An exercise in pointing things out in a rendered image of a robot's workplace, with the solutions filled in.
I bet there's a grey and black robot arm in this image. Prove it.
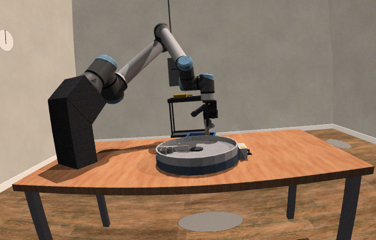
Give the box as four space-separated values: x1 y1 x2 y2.
80 23 215 104

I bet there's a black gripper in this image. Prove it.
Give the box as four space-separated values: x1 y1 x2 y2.
203 100 218 135

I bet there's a round grey turntable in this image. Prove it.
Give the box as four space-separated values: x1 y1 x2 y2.
156 135 252 176

